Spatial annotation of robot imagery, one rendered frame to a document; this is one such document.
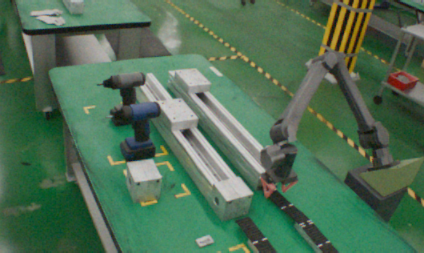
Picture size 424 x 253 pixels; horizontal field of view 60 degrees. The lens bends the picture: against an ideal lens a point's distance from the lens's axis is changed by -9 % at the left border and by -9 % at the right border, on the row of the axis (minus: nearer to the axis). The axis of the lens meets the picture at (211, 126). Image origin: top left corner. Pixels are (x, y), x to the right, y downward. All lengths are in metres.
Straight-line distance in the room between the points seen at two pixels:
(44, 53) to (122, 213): 1.81
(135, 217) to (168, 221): 0.10
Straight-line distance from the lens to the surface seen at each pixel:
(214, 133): 1.65
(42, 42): 2.87
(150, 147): 1.49
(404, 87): 4.30
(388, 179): 1.64
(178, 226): 1.27
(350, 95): 1.63
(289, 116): 1.34
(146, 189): 1.30
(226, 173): 1.37
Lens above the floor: 1.71
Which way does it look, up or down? 32 degrees down
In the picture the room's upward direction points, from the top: 10 degrees clockwise
